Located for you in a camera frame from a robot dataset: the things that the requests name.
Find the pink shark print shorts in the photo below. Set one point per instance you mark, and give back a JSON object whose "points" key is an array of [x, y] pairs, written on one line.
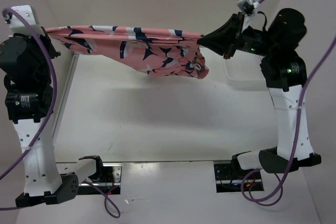
{"points": [[156, 52]]}

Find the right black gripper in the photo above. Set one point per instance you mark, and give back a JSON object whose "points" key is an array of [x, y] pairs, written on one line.
{"points": [[224, 35]]}

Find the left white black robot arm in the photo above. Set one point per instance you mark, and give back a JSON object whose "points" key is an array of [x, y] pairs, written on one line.
{"points": [[30, 83]]}

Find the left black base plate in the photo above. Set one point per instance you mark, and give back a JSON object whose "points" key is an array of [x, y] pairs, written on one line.
{"points": [[109, 181]]}

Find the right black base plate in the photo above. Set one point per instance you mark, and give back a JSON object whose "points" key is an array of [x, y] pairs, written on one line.
{"points": [[228, 181]]}

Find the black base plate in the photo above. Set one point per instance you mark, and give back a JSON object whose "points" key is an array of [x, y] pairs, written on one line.
{"points": [[109, 181], [228, 181]]}

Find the white perforated plastic basket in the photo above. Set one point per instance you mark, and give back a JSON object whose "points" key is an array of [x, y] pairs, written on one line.
{"points": [[243, 72]]}

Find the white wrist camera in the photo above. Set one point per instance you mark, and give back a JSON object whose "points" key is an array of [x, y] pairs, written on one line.
{"points": [[248, 7], [23, 20]]}

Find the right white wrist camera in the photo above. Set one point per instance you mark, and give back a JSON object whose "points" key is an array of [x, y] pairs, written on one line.
{"points": [[248, 7]]}

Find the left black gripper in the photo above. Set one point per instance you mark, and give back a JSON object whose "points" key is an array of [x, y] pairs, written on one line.
{"points": [[44, 38]]}

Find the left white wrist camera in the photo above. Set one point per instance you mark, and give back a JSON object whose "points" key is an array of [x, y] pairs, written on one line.
{"points": [[23, 20]]}

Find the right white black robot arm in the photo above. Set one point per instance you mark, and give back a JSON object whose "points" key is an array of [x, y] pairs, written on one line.
{"points": [[285, 76]]}

